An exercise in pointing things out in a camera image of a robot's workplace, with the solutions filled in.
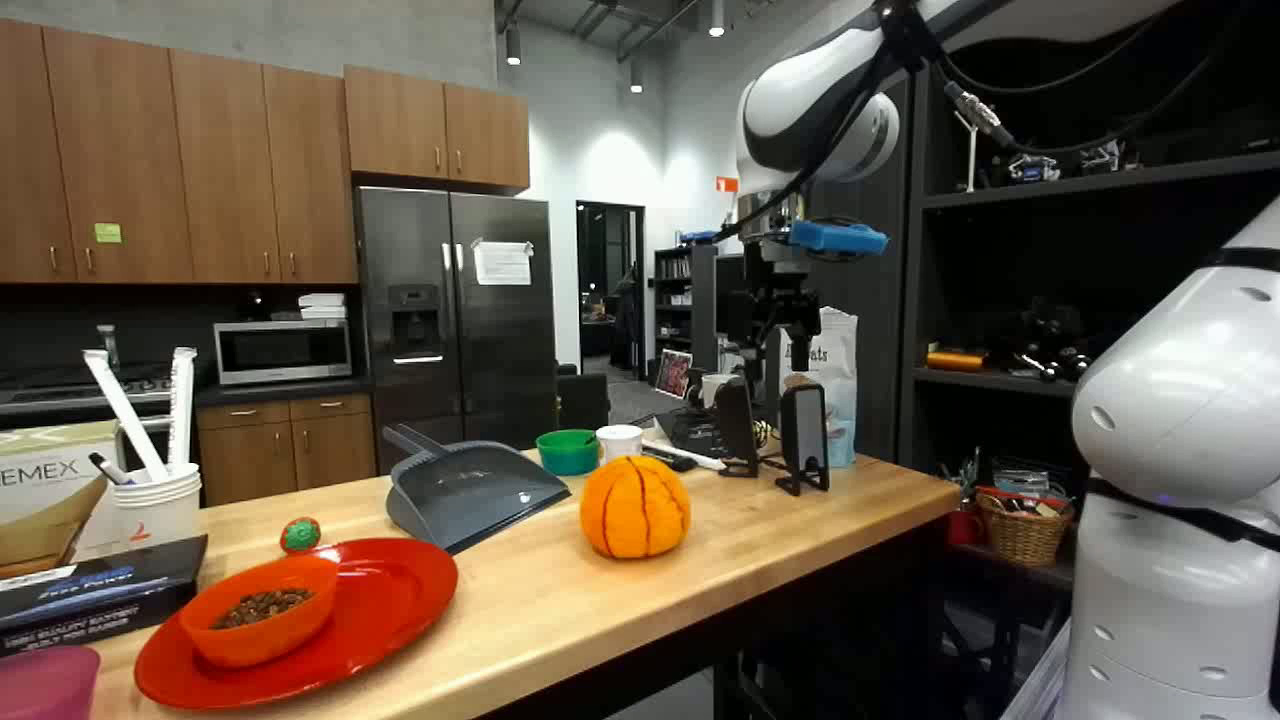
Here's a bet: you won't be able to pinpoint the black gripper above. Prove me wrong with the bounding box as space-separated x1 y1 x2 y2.
750 254 824 354

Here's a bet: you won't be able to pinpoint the orange plush pumpkin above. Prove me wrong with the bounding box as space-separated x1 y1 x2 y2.
578 451 695 566

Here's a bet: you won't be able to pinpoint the black tablet stand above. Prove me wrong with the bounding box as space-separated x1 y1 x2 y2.
711 375 763 482
774 380 834 500

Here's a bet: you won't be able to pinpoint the black electronic box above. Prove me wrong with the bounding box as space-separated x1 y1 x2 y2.
660 396 733 465

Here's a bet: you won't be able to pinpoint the orange item on shelf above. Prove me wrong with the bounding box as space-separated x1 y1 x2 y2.
925 339 991 375

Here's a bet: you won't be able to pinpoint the black remote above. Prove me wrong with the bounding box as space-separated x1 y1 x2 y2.
640 444 700 475

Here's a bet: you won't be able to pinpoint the white cup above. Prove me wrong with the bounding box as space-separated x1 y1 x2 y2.
591 421 648 467

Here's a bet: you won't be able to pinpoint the green bowl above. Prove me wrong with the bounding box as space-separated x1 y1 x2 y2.
532 424 603 482

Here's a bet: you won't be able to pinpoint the white paper sheet on refrigerator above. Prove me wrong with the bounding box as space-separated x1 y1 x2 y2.
474 238 538 293

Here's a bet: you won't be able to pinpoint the black shelf unit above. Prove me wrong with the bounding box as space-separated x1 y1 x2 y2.
897 0 1280 604

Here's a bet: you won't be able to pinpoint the dark steel refrigerator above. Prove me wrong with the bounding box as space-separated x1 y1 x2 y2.
358 182 559 471

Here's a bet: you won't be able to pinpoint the wicker basket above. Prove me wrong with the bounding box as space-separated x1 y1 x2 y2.
974 485 1078 572

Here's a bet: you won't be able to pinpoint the white stack on microwave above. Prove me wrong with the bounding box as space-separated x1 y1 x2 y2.
296 287 351 330

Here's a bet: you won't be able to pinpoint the red round plate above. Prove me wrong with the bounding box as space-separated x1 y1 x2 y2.
134 537 463 717

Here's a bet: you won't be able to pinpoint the steel microwave oven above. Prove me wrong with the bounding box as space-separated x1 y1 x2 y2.
214 317 358 392

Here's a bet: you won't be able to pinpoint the wooden lower cabinets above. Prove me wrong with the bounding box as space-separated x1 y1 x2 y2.
198 390 380 513

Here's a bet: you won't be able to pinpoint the wooden cabinets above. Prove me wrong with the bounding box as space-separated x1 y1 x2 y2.
198 390 380 513
0 16 532 287

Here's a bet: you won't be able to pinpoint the small red green toy fruit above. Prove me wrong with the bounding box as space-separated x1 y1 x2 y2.
276 517 325 560

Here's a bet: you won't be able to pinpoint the wooden upper cabinets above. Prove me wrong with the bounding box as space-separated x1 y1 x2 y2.
0 16 532 287

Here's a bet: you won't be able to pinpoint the white flat stick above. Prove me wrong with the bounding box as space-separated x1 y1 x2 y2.
163 344 201 475
82 347 173 489

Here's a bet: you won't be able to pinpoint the orange papaya half toy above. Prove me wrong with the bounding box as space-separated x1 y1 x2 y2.
175 551 345 671

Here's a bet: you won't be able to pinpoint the black flat box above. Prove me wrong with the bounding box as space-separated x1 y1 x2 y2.
0 532 214 660

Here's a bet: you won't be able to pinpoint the Chemex filter box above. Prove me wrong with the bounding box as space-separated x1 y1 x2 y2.
0 421 126 580

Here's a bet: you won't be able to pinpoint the pink container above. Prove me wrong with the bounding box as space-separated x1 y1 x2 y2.
0 643 104 720

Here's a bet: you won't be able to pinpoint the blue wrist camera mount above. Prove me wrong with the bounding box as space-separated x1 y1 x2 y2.
785 217 892 259

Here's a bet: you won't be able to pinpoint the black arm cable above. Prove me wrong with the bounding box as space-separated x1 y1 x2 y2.
716 4 938 247

